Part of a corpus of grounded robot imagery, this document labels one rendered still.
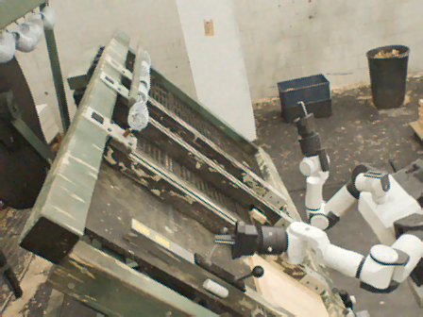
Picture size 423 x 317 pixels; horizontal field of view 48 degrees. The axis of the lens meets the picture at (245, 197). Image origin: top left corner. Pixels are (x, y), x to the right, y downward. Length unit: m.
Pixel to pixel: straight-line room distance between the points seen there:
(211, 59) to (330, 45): 2.12
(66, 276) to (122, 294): 0.13
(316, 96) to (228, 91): 1.16
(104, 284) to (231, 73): 4.52
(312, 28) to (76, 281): 6.05
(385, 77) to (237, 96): 1.79
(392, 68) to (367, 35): 1.15
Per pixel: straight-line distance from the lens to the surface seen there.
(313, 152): 1.96
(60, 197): 1.15
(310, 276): 2.03
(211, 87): 5.55
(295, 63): 6.97
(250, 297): 1.54
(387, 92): 6.16
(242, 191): 2.26
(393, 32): 7.16
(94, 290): 1.17
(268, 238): 1.43
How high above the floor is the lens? 2.33
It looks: 30 degrees down
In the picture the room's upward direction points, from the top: 11 degrees counter-clockwise
